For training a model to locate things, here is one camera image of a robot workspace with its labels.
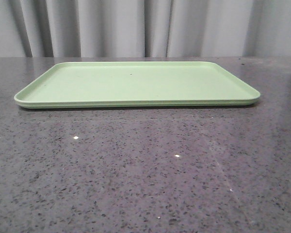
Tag light green plastic tray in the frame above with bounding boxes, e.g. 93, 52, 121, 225
14, 61, 260, 109

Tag grey pleated curtain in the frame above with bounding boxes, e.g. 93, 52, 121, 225
0, 0, 291, 58

